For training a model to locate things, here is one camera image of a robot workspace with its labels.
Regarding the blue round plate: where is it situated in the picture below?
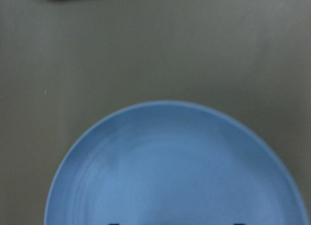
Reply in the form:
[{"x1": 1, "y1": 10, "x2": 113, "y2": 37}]
[{"x1": 44, "y1": 101, "x2": 309, "y2": 225}]

